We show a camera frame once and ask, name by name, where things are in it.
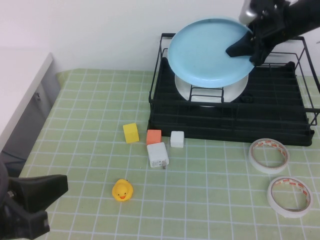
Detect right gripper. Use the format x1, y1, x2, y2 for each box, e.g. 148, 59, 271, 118
225, 0, 293, 67

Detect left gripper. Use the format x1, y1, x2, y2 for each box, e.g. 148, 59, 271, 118
0, 159, 69, 240

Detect light blue plate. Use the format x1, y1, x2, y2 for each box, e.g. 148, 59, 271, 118
166, 16, 255, 89

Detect white plate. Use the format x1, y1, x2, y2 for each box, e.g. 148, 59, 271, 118
174, 73, 250, 108

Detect yellow rubber duck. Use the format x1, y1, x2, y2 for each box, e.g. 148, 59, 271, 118
111, 178, 134, 202

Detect white foam cube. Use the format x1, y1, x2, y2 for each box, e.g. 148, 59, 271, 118
170, 130, 185, 148

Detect white tape roll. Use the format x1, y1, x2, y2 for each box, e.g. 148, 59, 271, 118
267, 176, 314, 219
248, 137, 290, 174

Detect yellow foam cube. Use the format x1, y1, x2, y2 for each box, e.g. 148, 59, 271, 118
122, 122, 140, 144

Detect orange foam cube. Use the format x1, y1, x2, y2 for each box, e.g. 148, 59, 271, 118
146, 129, 162, 146

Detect white side table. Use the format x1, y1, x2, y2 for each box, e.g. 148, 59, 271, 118
0, 47, 62, 154

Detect white power adapter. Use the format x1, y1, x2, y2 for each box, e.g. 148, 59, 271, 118
146, 141, 170, 170

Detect green checkered tablecloth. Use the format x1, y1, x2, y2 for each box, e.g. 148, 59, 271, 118
14, 67, 320, 240

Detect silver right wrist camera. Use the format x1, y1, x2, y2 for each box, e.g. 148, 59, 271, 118
238, 0, 259, 25

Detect blue cable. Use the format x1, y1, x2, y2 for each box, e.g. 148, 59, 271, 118
0, 151, 25, 171

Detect black wire dish rack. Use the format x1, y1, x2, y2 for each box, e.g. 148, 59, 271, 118
147, 32, 320, 147

